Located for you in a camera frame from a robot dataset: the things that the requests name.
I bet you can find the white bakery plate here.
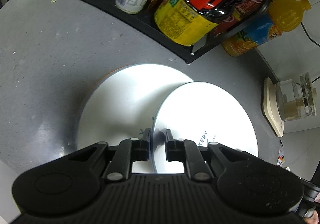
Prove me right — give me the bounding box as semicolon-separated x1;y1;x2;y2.
152;82;258;174

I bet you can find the large white plate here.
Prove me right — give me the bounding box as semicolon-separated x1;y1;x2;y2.
75;63;195;174

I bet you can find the right hand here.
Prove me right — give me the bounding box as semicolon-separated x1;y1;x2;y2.
305;211;319;224

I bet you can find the black spice rack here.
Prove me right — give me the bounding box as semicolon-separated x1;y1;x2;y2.
46;0;251;65

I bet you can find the glass kettle with beige lid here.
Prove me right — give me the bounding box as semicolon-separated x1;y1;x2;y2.
276;73;317;122

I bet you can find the red drink can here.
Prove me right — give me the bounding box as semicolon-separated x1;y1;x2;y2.
210;0;268;37

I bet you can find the orange juice bottle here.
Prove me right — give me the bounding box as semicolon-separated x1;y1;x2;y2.
221;0;311;57

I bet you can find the black power cable left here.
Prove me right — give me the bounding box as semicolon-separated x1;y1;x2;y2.
299;21;320;47

